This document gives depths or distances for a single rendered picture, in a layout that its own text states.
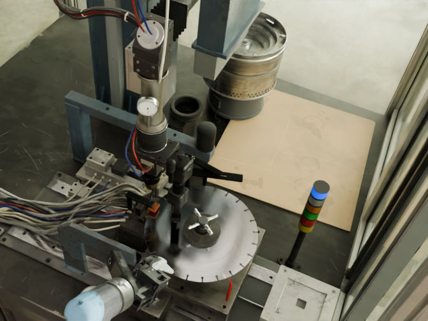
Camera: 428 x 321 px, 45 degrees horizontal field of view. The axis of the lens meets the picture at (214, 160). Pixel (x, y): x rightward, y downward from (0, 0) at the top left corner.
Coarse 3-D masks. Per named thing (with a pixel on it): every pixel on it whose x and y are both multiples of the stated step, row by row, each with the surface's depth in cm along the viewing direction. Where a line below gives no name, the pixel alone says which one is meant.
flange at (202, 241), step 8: (192, 216) 151; (208, 216) 152; (184, 224) 149; (208, 224) 148; (216, 224) 150; (184, 232) 147; (192, 232) 147; (200, 232) 147; (216, 232) 148; (192, 240) 146; (200, 240) 146; (208, 240) 146; (216, 240) 147
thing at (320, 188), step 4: (320, 180) 139; (316, 184) 138; (320, 184) 138; (324, 184) 138; (328, 184) 138; (312, 188) 138; (316, 188) 137; (320, 188) 137; (324, 188) 137; (328, 188) 137; (312, 192) 138; (316, 192) 137; (320, 192) 136; (324, 192) 136; (328, 192) 138; (316, 196) 138; (320, 196) 137; (324, 196) 138
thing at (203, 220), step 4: (196, 212) 148; (200, 216) 147; (204, 216) 147; (212, 216) 147; (216, 216) 147; (200, 220) 145; (204, 220) 145; (208, 220) 147; (192, 224) 145; (196, 224) 145; (200, 224) 145; (204, 224) 145; (188, 228) 144; (200, 228) 147; (204, 228) 146; (208, 228) 144; (208, 232) 144; (212, 232) 144
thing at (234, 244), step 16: (192, 192) 158; (208, 192) 159; (224, 192) 160; (160, 208) 153; (192, 208) 154; (208, 208) 155; (224, 208) 156; (240, 208) 156; (160, 224) 150; (176, 224) 150; (224, 224) 152; (240, 224) 152; (256, 224) 153; (160, 240) 146; (176, 240) 147; (224, 240) 148; (240, 240) 149; (256, 240) 149; (160, 256) 143; (176, 256) 143; (192, 256) 144; (208, 256) 144; (224, 256) 145; (240, 256) 145; (176, 272) 140; (192, 272) 140; (208, 272) 141; (224, 272) 141
